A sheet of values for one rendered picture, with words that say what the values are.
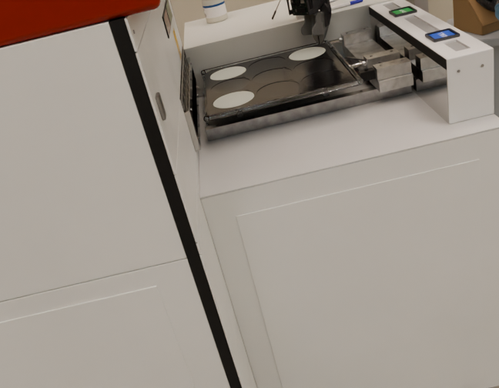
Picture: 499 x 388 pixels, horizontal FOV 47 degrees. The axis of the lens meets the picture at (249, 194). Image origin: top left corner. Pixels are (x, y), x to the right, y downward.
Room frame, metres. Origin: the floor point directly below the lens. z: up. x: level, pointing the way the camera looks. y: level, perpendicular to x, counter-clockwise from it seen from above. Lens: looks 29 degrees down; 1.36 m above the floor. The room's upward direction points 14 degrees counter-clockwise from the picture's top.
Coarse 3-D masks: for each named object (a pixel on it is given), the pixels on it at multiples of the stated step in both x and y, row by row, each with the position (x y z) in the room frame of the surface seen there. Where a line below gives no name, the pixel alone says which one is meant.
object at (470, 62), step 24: (408, 24) 1.34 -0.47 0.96; (432, 24) 1.29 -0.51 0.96; (432, 48) 1.13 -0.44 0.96; (456, 48) 1.10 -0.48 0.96; (480, 48) 1.06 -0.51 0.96; (456, 72) 1.05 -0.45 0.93; (480, 72) 1.05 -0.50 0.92; (456, 96) 1.05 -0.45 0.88; (480, 96) 1.05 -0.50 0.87; (456, 120) 1.05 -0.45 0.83
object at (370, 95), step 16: (336, 96) 1.28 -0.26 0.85; (352, 96) 1.26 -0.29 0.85; (368, 96) 1.26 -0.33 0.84; (384, 96) 1.26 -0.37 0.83; (272, 112) 1.28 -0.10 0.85; (288, 112) 1.27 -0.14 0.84; (304, 112) 1.27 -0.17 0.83; (320, 112) 1.27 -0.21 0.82; (208, 128) 1.28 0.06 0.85; (224, 128) 1.27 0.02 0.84; (240, 128) 1.27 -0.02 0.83; (256, 128) 1.27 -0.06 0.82
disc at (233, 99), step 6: (222, 96) 1.33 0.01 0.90; (228, 96) 1.32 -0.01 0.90; (234, 96) 1.31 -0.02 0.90; (240, 96) 1.30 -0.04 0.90; (246, 96) 1.29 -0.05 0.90; (252, 96) 1.28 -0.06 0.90; (216, 102) 1.30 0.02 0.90; (222, 102) 1.29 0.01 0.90; (228, 102) 1.28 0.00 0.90; (234, 102) 1.27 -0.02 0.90; (240, 102) 1.26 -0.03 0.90; (222, 108) 1.26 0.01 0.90
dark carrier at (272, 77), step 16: (240, 64) 1.56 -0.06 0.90; (256, 64) 1.53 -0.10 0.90; (272, 64) 1.49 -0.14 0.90; (288, 64) 1.45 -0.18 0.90; (304, 64) 1.43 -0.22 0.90; (320, 64) 1.39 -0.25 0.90; (336, 64) 1.36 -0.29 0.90; (208, 80) 1.49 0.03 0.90; (224, 80) 1.45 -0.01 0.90; (240, 80) 1.42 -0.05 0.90; (256, 80) 1.39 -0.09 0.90; (272, 80) 1.36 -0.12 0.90; (288, 80) 1.33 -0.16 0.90; (304, 80) 1.30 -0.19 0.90; (320, 80) 1.28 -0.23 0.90; (336, 80) 1.25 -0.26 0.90; (352, 80) 1.22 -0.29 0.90; (208, 96) 1.36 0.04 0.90; (256, 96) 1.27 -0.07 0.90; (272, 96) 1.25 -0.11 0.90; (208, 112) 1.25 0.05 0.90
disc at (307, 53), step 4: (304, 48) 1.55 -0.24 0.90; (308, 48) 1.54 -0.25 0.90; (312, 48) 1.53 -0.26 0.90; (316, 48) 1.52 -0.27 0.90; (320, 48) 1.52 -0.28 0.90; (324, 48) 1.51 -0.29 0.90; (296, 52) 1.54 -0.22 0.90; (300, 52) 1.53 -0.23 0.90; (304, 52) 1.52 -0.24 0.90; (308, 52) 1.51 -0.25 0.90; (312, 52) 1.50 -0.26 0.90; (316, 52) 1.49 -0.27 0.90; (320, 52) 1.48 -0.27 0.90; (292, 56) 1.51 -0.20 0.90; (296, 56) 1.50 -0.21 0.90; (300, 56) 1.49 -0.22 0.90; (304, 56) 1.49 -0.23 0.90; (308, 56) 1.48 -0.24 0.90; (312, 56) 1.47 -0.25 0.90; (316, 56) 1.46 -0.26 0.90; (296, 60) 1.47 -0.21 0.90
